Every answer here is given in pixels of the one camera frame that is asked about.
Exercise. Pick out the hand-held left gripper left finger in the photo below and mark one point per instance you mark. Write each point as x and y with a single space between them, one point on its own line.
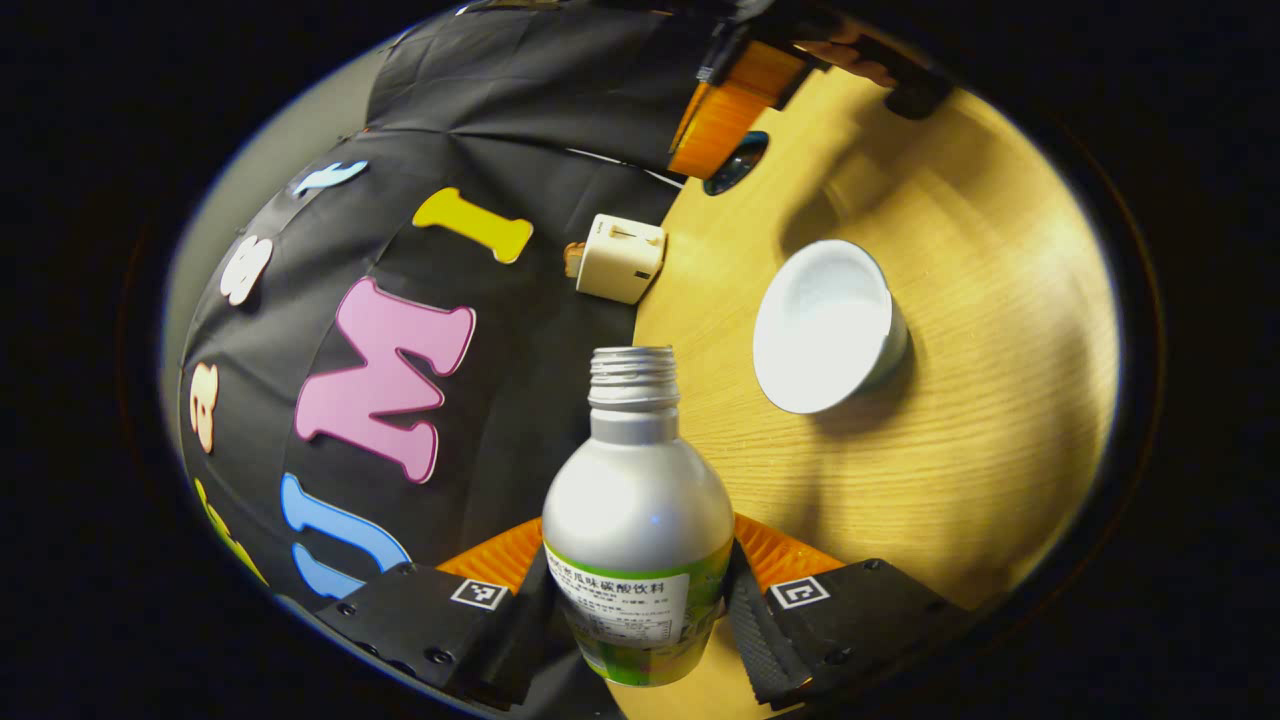
520 650

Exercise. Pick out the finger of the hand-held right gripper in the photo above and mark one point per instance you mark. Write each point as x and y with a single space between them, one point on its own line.
725 115

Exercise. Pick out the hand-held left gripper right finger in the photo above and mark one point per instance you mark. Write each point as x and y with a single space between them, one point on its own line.
760 642

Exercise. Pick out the teal teacup lid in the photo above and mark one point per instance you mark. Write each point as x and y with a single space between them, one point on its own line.
738 165

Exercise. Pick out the silver green water bottle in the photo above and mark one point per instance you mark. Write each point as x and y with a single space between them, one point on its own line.
635 500

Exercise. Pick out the white teacup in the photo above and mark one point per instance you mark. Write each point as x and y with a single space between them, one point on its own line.
825 330

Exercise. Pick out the white toaster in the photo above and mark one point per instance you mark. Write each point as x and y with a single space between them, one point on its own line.
622 258

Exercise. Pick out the toast slice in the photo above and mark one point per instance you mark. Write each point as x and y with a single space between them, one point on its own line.
574 260

